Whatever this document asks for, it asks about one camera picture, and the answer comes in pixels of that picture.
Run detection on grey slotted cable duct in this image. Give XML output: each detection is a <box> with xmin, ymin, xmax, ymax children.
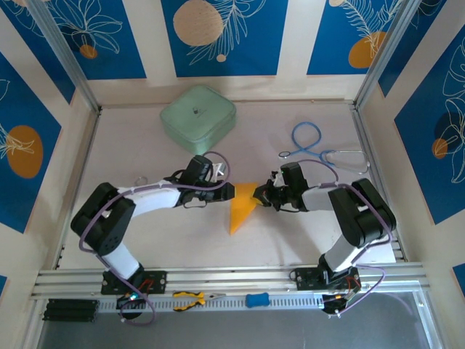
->
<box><xmin>97</xmin><ymin>293</ymin><xmax>325</xmax><ymax>314</ymax></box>

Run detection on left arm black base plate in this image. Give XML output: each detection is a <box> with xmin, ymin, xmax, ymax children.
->
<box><xmin>100</xmin><ymin>270</ymin><xmax>168</xmax><ymax>295</ymax></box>

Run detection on orange paper sheet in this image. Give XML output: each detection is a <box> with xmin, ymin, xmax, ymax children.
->
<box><xmin>228</xmin><ymin>181</ymin><xmax>261</xmax><ymax>237</ymax></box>

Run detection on yellow-handled pliers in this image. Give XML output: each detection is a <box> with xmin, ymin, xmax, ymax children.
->
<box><xmin>171</xmin><ymin>290</ymin><xmax>227</xmax><ymax>312</ymax></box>

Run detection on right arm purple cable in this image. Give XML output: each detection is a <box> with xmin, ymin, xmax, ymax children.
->
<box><xmin>296</xmin><ymin>158</ymin><xmax>395</xmax><ymax>316</ymax></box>

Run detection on aluminium table side rail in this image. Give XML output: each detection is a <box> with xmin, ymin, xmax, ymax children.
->
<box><xmin>53</xmin><ymin>108</ymin><xmax>102</xmax><ymax>270</ymax></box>
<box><xmin>351</xmin><ymin>103</ymin><xmax>407</xmax><ymax>263</ymax></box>

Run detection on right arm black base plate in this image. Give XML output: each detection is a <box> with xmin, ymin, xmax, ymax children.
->
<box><xmin>294</xmin><ymin>267</ymin><xmax>360</xmax><ymax>292</ymax></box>

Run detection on aluminium frame post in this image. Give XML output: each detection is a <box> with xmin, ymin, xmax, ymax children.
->
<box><xmin>27</xmin><ymin>0</ymin><xmax>102</xmax><ymax>113</ymax></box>
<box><xmin>354</xmin><ymin>0</ymin><xmax>419</xmax><ymax>108</ymax></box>

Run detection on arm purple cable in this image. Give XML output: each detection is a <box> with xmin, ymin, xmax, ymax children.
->
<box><xmin>296</xmin><ymin>158</ymin><xmax>395</xmax><ymax>316</ymax></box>
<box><xmin>78</xmin><ymin>151</ymin><xmax>232</xmax><ymax>326</ymax></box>

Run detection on aluminium mounting rail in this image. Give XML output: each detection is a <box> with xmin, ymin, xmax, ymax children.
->
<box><xmin>31</xmin><ymin>260</ymin><xmax>432</xmax><ymax>301</ymax></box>

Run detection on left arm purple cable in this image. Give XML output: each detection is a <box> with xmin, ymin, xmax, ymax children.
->
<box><xmin>78</xmin><ymin>151</ymin><xmax>232</xmax><ymax>326</ymax></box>

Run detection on blue stethoscope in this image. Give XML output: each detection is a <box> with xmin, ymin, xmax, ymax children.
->
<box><xmin>278</xmin><ymin>121</ymin><xmax>371</xmax><ymax>175</ymax></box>

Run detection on mint green zip pouch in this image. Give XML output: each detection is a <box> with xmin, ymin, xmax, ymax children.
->
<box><xmin>159</xmin><ymin>84</ymin><xmax>239</xmax><ymax>157</ymax></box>

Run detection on blue bone-shaped block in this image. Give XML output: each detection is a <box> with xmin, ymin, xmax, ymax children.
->
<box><xmin>245</xmin><ymin>292</ymin><xmax>270</xmax><ymax>308</ymax></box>

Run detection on black ribbed block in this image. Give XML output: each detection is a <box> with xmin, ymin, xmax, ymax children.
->
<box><xmin>42</xmin><ymin>298</ymin><xmax>100</xmax><ymax>323</ymax></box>

